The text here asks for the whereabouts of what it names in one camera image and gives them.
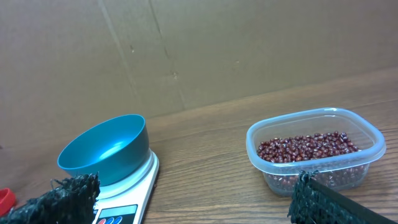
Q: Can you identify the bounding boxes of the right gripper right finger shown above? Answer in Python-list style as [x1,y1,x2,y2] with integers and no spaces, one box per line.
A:
[287,170,397,224]

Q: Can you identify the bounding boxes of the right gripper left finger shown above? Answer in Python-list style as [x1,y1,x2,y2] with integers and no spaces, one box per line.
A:
[1,174,100,224]

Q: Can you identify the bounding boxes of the red scoop blue handle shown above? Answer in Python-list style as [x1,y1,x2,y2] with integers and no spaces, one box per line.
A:
[0,188,16,216]

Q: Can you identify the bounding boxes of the white digital kitchen scale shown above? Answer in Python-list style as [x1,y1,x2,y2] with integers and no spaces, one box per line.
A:
[93,150,159,224]

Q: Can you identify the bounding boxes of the blue bowl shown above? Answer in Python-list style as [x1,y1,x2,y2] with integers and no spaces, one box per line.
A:
[57,114,149,186]

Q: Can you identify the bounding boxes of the red beans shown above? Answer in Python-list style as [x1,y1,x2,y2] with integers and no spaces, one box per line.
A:
[257,131,368,188]

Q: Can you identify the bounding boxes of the clear plastic container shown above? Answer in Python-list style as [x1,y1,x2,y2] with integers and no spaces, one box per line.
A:
[246,108,386,196]

